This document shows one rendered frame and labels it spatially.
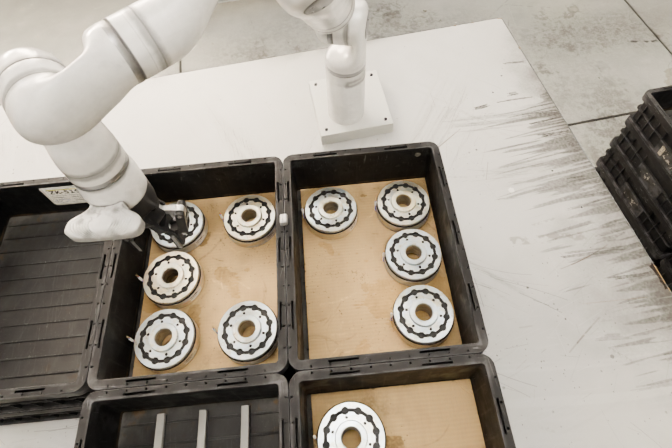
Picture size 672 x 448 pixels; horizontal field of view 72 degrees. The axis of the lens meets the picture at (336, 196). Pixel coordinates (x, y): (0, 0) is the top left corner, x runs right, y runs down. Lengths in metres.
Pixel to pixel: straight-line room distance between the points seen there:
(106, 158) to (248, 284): 0.41
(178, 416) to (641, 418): 0.80
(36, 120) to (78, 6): 2.81
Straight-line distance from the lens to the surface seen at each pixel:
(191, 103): 1.38
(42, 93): 0.51
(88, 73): 0.51
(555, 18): 2.89
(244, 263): 0.91
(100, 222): 0.62
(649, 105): 1.68
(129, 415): 0.90
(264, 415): 0.83
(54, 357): 0.99
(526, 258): 1.09
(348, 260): 0.89
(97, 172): 0.59
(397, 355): 0.73
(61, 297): 1.03
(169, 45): 0.53
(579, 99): 2.48
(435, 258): 0.87
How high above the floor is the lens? 1.64
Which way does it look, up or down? 58 degrees down
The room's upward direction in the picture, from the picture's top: 5 degrees counter-clockwise
